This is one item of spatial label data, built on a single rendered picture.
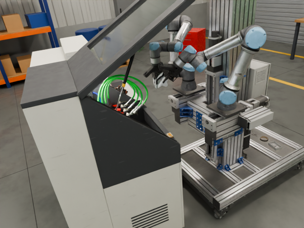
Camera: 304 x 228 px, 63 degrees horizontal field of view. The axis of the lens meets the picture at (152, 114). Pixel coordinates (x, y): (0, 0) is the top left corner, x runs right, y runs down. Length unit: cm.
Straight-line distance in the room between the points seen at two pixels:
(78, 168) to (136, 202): 55
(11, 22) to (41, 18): 67
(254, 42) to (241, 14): 47
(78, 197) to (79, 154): 33
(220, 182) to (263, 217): 48
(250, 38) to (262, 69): 73
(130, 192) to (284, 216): 147
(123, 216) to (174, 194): 42
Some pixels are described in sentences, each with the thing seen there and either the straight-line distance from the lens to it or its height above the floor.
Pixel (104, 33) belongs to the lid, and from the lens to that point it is 196.
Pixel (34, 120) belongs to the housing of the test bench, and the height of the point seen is 140.
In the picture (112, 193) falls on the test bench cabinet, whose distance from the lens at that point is 178.
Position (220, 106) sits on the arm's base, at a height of 106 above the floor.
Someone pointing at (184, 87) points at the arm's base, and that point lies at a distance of 231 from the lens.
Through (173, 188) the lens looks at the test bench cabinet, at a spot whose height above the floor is 57.
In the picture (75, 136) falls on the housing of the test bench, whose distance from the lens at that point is 147.
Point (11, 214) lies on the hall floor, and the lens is 310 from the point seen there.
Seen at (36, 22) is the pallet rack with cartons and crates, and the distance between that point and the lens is 685.
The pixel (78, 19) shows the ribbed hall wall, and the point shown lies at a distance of 823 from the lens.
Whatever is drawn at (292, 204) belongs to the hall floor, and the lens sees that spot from 279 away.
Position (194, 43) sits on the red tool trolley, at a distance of 587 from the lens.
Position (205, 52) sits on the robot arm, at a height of 148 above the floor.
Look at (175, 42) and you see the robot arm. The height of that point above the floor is 154.
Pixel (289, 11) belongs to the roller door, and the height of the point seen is 83.
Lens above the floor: 197
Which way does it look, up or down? 29 degrees down
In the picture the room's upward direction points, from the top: 6 degrees counter-clockwise
